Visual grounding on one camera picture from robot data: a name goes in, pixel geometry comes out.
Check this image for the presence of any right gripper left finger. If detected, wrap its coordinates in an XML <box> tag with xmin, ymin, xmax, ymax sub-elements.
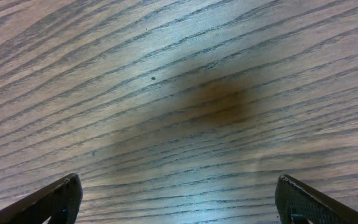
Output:
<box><xmin>0</xmin><ymin>173</ymin><xmax>83</xmax><ymax>224</ymax></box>

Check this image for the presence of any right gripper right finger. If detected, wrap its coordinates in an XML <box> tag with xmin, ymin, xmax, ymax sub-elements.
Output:
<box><xmin>275</xmin><ymin>175</ymin><xmax>358</xmax><ymax>224</ymax></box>

